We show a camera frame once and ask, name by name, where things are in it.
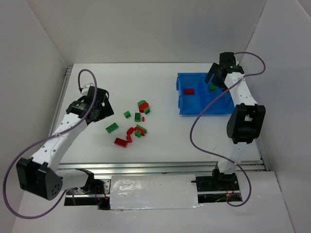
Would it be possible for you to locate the tiny green 1x3 brick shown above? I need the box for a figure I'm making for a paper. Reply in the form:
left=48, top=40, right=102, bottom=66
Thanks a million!
left=207, top=84, right=217, bottom=93

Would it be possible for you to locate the green 2x3 plate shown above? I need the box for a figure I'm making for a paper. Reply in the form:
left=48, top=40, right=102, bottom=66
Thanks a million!
left=106, top=122, right=119, bottom=133

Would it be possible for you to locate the small green 2x2 brick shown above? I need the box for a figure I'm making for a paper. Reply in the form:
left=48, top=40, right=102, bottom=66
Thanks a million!
left=124, top=111, right=131, bottom=118

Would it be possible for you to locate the red sloped brick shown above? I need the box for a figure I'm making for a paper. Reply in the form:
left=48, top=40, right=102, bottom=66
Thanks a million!
left=184, top=88, right=195, bottom=95

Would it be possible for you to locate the red arch brick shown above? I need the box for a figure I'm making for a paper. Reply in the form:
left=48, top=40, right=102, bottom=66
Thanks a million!
left=126, top=127, right=135, bottom=135

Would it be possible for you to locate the green 2x4 brick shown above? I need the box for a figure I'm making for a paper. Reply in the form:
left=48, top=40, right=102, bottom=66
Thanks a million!
left=134, top=112, right=141, bottom=122

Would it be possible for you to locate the red 2x2 brick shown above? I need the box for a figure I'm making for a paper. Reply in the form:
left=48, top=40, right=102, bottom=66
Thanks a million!
left=126, top=134, right=132, bottom=143

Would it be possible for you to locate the large red 2x4 brick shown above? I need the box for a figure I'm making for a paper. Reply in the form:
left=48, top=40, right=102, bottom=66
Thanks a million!
left=114, top=137, right=128, bottom=148

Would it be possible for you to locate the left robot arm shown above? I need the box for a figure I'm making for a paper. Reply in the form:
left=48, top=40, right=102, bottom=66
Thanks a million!
left=16, top=86, right=114, bottom=200

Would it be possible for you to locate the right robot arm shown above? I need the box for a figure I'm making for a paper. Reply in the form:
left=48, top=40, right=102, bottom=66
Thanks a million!
left=206, top=52, right=266, bottom=191

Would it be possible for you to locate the blue divided bin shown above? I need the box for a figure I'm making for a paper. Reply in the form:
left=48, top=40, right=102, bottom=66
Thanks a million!
left=176, top=73, right=234, bottom=116

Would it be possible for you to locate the green brick top cluster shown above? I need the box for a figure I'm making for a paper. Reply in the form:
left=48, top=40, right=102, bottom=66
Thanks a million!
left=138, top=100, right=146, bottom=106

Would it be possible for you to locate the red curved long brick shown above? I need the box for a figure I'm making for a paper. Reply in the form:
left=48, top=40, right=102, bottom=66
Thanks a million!
left=134, top=127, right=145, bottom=136

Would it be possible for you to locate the red rounded brick cluster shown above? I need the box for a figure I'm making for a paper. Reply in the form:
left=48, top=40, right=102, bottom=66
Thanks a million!
left=138, top=102, right=149, bottom=113

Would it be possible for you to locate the green number four brick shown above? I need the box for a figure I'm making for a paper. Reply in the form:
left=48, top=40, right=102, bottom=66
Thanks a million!
left=135, top=130, right=142, bottom=137

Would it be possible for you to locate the green brick beside red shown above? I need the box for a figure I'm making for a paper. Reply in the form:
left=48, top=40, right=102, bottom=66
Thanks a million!
left=144, top=107, right=150, bottom=114

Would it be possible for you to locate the green curved long brick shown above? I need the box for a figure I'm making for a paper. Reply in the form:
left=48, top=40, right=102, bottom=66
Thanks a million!
left=136, top=124, right=147, bottom=133

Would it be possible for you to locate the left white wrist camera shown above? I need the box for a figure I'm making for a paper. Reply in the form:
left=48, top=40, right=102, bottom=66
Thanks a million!
left=81, top=85, right=90, bottom=95

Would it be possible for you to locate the aluminium frame rail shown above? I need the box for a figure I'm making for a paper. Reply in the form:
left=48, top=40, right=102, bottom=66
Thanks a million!
left=58, top=162, right=265, bottom=175

